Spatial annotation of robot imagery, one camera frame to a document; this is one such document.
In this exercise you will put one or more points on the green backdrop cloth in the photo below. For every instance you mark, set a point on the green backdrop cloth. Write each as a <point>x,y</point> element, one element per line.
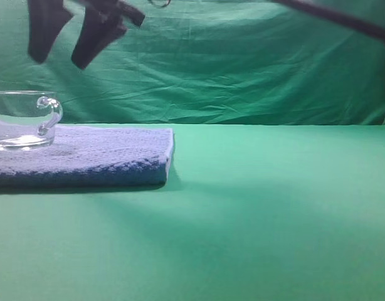
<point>207,62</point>

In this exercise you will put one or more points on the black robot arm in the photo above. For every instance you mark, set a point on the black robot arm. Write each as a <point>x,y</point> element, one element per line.
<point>321,12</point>

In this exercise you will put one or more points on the transparent glass cup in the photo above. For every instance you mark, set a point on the transparent glass cup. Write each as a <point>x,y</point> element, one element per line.
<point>28,119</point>

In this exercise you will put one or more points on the folded blue towel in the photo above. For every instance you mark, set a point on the folded blue towel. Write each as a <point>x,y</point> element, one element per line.
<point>86,156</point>

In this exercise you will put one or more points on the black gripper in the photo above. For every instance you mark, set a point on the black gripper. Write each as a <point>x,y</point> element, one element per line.
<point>103,24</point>

